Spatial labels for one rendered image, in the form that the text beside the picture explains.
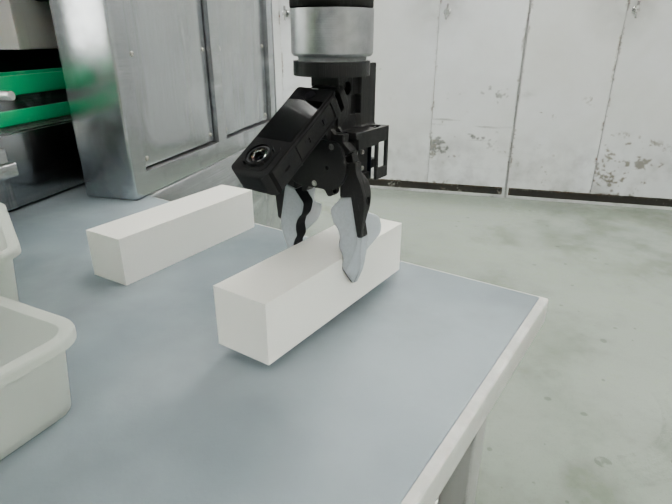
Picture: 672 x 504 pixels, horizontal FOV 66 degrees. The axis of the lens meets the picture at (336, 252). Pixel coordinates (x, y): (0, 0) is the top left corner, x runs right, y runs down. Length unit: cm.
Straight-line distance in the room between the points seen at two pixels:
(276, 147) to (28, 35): 89
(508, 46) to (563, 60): 33
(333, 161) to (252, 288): 14
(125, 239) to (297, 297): 27
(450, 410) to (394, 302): 18
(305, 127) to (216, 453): 27
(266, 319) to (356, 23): 26
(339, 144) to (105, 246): 33
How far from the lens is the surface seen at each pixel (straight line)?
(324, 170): 49
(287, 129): 46
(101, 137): 101
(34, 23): 129
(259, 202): 150
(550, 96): 356
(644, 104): 367
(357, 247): 50
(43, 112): 111
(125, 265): 67
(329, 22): 47
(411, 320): 56
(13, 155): 103
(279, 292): 45
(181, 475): 40
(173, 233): 70
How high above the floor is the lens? 103
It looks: 23 degrees down
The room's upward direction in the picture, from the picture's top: straight up
